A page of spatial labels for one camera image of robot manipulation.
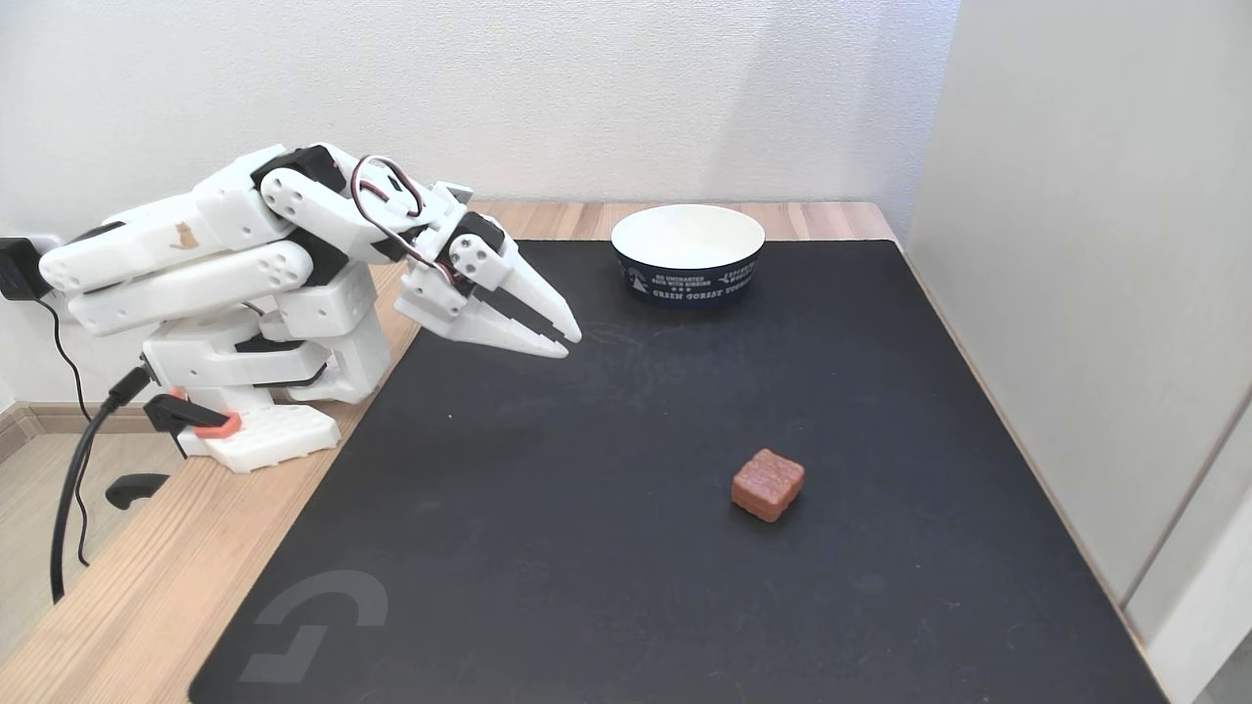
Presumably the black orange table clamp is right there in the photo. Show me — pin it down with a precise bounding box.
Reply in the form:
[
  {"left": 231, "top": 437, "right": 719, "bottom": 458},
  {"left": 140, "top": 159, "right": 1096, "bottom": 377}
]
[{"left": 106, "top": 388, "right": 243, "bottom": 510}]

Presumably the red white black servo wire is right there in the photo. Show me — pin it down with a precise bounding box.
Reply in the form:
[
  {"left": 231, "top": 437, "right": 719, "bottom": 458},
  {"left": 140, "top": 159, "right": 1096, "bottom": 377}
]
[{"left": 350, "top": 154, "right": 461, "bottom": 286}]

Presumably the navy paper bowl white inside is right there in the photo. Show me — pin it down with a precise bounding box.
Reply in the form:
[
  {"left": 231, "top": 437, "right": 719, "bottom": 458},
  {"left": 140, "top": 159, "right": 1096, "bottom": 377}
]
[{"left": 610, "top": 203, "right": 767, "bottom": 310}]

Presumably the thick black cable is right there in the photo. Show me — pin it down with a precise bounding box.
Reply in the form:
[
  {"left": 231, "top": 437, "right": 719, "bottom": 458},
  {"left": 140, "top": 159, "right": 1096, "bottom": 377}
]
[{"left": 49, "top": 367, "right": 153, "bottom": 603}]

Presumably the black desk mat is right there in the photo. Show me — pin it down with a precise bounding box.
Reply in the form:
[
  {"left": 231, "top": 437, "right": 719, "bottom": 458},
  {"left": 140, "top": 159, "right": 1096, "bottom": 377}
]
[{"left": 188, "top": 240, "right": 1170, "bottom": 704}]

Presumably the brown cube toy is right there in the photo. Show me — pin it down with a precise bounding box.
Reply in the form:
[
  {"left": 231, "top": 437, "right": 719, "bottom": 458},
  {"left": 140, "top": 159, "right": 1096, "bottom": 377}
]
[{"left": 731, "top": 448, "right": 806, "bottom": 523}]

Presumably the black power adapter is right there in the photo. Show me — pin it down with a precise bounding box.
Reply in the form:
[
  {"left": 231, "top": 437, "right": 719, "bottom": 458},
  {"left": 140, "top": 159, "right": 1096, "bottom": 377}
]
[{"left": 0, "top": 238, "right": 50, "bottom": 301}]

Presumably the thin black adapter cable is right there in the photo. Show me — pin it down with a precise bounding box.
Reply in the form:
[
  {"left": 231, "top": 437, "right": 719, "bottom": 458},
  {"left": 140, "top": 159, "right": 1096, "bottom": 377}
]
[{"left": 34, "top": 296, "right": 94, "bottom": 568}]

